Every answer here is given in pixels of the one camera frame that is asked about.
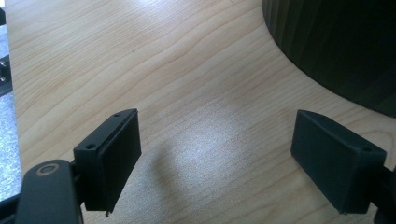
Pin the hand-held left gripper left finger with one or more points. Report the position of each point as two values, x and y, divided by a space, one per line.
109 161

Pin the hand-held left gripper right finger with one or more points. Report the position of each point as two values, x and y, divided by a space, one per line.
330 161

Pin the black trash bin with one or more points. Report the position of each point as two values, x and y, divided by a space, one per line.
342 46

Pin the black metal stand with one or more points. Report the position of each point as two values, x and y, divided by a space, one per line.
5 84

